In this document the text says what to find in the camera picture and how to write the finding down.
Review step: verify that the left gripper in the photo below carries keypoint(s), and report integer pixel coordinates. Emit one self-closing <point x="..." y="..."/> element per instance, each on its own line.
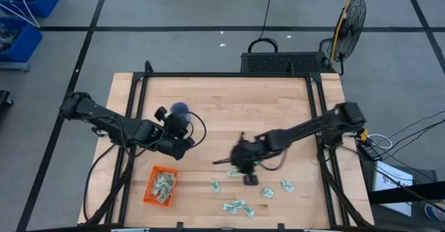
<point x="177" y="126"/>

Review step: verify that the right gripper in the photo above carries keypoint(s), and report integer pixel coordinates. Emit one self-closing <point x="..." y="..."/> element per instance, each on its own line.
<point x="245" y="155"/>

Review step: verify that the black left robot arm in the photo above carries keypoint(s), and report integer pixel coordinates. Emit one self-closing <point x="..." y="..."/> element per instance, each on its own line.
<point x="104" y="121"/>

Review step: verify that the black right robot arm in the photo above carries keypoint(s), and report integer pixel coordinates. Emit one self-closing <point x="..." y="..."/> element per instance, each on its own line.
<point x="306" y="126"/>

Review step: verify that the plastic cup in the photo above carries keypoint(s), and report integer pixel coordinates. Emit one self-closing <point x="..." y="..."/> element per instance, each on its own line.
<point x="179" y="107"/>

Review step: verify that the orange plastic basket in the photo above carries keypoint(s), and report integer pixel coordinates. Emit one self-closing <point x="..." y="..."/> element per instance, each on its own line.
<point x="149" y="190"/>

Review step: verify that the black computer case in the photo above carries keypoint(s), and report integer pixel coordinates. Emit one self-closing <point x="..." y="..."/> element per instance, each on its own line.
<point x="281" y="62"/>

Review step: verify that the black power strip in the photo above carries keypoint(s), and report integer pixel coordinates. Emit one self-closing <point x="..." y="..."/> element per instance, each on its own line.
<point x="370" y="152"/>

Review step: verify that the white printed box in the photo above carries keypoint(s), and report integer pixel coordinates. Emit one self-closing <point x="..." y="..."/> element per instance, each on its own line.
<point x="400" y="176"/>

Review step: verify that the black floor fan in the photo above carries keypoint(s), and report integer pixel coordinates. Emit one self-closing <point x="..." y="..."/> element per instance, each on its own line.
<point x="347" y="30"/>

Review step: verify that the black metal bar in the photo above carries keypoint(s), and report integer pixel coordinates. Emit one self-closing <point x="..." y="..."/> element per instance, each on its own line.
<point x="417" y="190"/>

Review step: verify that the dark grey cabinet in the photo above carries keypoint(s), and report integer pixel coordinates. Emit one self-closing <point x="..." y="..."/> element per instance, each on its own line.
<point x="422" y="176"/>

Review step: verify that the black metal table frame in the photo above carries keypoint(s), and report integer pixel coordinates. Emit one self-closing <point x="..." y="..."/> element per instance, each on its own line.
<point x="226" y="75"/>

